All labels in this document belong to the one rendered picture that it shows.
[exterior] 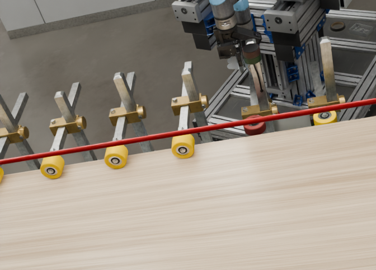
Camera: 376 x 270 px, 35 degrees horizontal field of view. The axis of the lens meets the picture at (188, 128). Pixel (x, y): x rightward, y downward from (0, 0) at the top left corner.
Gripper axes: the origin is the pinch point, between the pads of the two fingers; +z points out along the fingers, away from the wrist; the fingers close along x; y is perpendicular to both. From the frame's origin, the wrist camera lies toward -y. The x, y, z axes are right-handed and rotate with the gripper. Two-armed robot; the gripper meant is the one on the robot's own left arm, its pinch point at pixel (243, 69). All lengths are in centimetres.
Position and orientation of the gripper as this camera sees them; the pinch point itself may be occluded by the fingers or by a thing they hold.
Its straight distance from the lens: 224.9
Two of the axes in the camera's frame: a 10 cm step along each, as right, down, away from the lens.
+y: -9.7, 1.6, 2.0
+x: -0.5, 6.5, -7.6
